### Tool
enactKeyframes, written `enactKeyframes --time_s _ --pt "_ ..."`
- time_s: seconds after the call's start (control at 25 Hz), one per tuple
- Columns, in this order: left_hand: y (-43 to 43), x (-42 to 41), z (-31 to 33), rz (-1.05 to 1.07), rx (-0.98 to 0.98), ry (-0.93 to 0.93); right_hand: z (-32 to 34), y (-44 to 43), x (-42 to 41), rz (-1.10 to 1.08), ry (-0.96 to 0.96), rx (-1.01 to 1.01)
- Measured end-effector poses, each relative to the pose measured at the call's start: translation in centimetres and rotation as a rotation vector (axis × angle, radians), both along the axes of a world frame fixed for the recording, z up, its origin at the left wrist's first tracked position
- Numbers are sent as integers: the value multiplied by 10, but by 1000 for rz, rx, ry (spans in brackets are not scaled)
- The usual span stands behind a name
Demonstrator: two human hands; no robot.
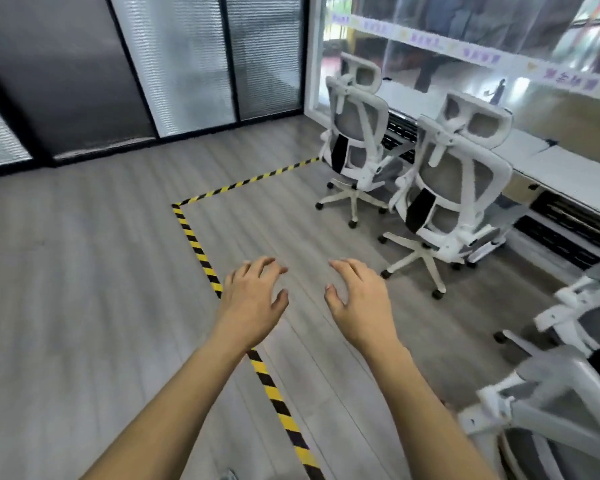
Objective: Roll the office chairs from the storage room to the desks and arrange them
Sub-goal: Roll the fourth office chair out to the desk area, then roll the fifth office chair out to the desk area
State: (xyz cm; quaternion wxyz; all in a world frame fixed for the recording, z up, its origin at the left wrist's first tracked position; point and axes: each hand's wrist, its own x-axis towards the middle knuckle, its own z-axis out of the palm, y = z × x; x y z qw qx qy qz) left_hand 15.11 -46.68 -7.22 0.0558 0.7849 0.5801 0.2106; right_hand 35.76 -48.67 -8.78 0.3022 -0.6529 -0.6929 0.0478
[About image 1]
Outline person's right hand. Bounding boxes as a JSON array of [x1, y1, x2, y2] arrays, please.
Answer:
[[324, 259, 402, 353]]

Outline person's left hand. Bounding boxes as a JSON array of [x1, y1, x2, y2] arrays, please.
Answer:
[[214, 256, 290, 351]]

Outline person's left forearm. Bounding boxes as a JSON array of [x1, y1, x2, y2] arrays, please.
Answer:
[[80, 329, 254, 480]]

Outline person's right forearm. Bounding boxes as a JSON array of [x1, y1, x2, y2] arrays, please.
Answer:
[[362, 340, 502, 480]]

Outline yellow black hazard floor tape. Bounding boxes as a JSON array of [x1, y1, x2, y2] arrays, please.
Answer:
[[171, 156, 327, 480]]

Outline white mesh office chair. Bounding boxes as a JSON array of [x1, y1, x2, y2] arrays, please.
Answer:
[[493, 260, 600, 375], [457, 344, 600, 480], [378, 91, 515, 301], [315, 52, 406, 229]]

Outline long white desk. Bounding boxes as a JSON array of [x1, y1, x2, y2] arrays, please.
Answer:
[[377, 79, 600, 275]]

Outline white printed banner strip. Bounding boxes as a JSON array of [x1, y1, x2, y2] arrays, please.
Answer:
[[329, 11, 600, 95]]

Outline black desk cable tray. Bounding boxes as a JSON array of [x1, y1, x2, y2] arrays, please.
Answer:
[[514, 191, 600, 271], [381, 115, 421, 163]]

